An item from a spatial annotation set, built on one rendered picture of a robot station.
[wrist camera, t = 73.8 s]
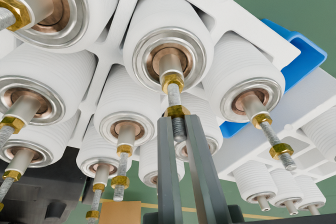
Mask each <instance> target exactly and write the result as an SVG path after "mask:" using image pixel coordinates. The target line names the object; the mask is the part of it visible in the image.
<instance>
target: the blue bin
mask: <svg viewBox="0 0 336 224"><path fill-rule="evenodd" d="M261 22H263V23H264V24H265V25H267V26H268V27H269V28H271V29H272V30H273V31H275V32H276V33H277V34H279V35H280V36H281V37H283V38H284V39H285V40H287V41H288V42H289V43H291V44H292V45H293V46H295V47H296V48H297V49H299V50H300V51H301V53H300V54H299V55H298V56H297V57H296V58H295V59H294V60H293V61H292V62H290V63H289V64H288V65H287V66H285V67H283V68H282V69H281V70H280V72H281V73H282V74H283V76H284V79H285V89H284V93H283V95H284V94H285V93H287V92H288V91H289V90H290V89H292V88H293V87H294V86H295V85H296V84H298V83H299V82H300V81H301V80H303V79H304V78H305V77H306V76H307V75H309V74H310V73H311V72H312V71H313V70H315V69H316V68H317V67H318V66H320V65H321V64H322V63H323V62H324V61H325V60H326V59H327V56H328V54H327V53H326V52H325V51H324V50H322V49H321V48H320V47H318V46H317V45H316V44H314V43H313V42H312V41H310V40H309V39H308V38H306V37H305V36H304V35H302V34H301V33H299V32H297V31H290V30H288V29H286V28H284V27H282V26H280V25H278V24H276V23H274V22H272V21H270V20H268V19H266V18H264V19H262V20H261ZM249 123H250V122H244V123H237V122H230V121H224V122H223V123H222V124H221V125H220V126H219V128H220V131H221V134H222V136H223V138H225V139H229V138H231V137H233V136H234V135H235V134H237V133H238V132H239V131H240V130H241V129H243V128H244V127H245V126H246V125H248V124H249Z"/></svg>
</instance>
